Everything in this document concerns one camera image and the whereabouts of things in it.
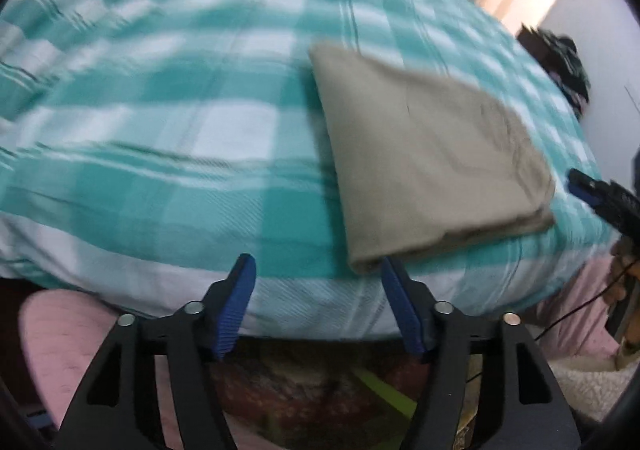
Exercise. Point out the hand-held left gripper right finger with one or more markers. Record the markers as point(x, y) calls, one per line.
point(402, 310)

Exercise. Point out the green mat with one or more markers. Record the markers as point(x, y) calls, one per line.
point(387, 392)

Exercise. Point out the person's left leg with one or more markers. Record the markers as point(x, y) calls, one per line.
point(60, 345)

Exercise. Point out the person's leg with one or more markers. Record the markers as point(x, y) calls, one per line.
point(575, 310)
point(60, 345)

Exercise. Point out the person's right leg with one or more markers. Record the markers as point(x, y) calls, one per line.
point(575, 310)

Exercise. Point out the khaki pants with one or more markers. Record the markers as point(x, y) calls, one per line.
point(425, 155)

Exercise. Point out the cream fleece garment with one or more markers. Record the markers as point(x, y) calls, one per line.
point(590, 390)

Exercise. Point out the bed with green checked sheet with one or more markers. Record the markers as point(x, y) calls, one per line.
point(175, 130)

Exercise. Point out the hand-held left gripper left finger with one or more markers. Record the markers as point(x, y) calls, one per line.
point(232, 315)

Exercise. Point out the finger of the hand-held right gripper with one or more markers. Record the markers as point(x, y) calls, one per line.
point(607, 200)

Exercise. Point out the pile of clothes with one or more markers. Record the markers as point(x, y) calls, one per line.
point(565, 60)

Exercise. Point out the person's right hand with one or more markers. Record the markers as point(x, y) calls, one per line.
point(627, 270)

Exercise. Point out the patterned floor rug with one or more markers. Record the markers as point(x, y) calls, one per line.
point(300, 390)

